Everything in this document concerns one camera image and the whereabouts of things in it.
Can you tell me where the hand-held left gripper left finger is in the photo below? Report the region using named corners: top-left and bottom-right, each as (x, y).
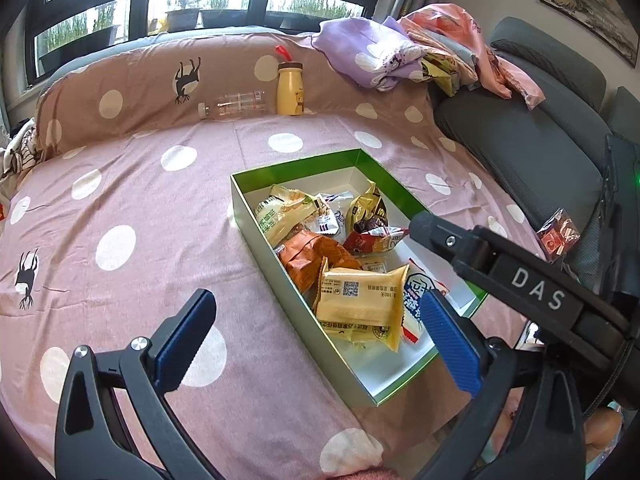
top-left (53, 288), bottom-right (218, 480)

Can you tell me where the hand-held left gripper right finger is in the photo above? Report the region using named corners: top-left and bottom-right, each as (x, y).
top-left (419, 289), bottom-right (587, 480)

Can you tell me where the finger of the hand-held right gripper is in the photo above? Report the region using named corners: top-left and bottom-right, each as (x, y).
top-left (408, 211), bottom-right (497, 282)

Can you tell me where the gold and brown snack packet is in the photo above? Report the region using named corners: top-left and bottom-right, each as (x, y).
top-left (347, 180), bottom-right (392, 233)

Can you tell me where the pale yellow biscuit packet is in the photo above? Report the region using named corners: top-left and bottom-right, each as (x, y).
top-left (314, 257), bottom-right (410, 353)

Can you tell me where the yellow green snack packet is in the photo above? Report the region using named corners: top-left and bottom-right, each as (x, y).
top-left (252, 185), bottom-right (321, 250)

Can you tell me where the green cardboard box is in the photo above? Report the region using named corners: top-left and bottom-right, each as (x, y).
top-left (230, 148), bottom-right (489, 407)

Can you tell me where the person's right hand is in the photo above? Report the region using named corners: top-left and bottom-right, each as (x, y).
top-left (582, 406), bottom-right (625, 456)

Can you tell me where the white blue red packet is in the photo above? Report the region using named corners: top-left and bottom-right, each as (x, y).
top-left (400, 258), bottom-right (449, 345)

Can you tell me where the red clear-wrapped packet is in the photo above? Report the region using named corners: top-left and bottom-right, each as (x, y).
top-left (536, 207), bottom-right (582, 263)

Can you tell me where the white blue snack packet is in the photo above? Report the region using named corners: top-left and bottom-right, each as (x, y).
top-left (312, 191), bottom-right (358, 246)

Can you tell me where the grey sofa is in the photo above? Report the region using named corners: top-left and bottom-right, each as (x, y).
top-left (430, 16), bottom-right (640, 291)

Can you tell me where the orange snack packet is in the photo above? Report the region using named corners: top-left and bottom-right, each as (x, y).
top-left (274, 232), bottom-right (362, 293)

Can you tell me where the pink polka dot bedsheet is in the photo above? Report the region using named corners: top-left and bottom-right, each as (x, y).
top-left (0, 105), bottom-right (551, 480)

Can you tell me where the yellow cartoon printed cloth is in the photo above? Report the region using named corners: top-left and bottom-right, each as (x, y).
top-left (420, 47), bottom-right (466, 97)

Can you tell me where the purple printed cloth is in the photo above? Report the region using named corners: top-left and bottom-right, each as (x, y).
top-left (312, 19), bottom-right (428, 92)

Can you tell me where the yellow bear bottle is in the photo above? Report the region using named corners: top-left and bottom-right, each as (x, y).
top-left (275, 45), bottom-right (306, 117)

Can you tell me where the pink printed cloth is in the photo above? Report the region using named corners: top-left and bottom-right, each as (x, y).
top-left (397, 4), bottom-right (546, 111)

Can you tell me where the clear plastic bottle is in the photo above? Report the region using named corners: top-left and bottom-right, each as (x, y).
top-left (197, 90), bottom-right (268, 121)

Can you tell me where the striped clothing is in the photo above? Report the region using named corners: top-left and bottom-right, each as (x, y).
top-left (0, 117), bottom-right (41, 181)

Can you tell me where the brown polka dot cushion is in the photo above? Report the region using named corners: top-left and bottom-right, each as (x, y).
top-left (36, 30), bottom-right (436, 161)

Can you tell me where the dark window planter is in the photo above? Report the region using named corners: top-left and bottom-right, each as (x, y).
top-left (164, 7), bottom-right (251, 31)
top-left (39, 25), bottom-right (120, 73)

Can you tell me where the black braided cable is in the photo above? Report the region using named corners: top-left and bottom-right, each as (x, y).
top-left (587, 332), bottom-right (633, 418)

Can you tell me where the framed wall picture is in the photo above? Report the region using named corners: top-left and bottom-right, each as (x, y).
top-left (539, 0), bottom-right (640, 68)

